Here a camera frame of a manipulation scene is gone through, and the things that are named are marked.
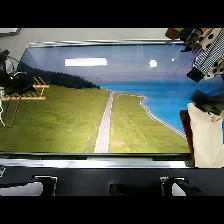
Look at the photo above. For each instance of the brown clothes hanger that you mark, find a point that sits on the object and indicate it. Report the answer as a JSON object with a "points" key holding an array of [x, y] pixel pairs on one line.
{"points": [[41, 85], [26, 97]]}

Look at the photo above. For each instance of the heap of clothes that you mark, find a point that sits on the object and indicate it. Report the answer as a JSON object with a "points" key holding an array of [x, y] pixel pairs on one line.
{"points": [[180, 34]]}

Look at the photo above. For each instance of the red garment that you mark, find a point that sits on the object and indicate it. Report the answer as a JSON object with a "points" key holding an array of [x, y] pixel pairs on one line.
{"points": [[186, 130]]}

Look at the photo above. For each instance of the black white striped garment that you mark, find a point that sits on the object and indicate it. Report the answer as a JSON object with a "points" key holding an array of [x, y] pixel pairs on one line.
{"points": [[210, 55]]}

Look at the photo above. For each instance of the cream black dotted garment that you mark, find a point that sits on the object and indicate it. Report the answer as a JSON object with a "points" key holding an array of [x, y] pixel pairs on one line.
{"points": [[210, 36]]}

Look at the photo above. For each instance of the silver frame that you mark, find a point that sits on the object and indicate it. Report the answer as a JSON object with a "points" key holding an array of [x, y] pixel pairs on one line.
{"points": [[93, 163]]}

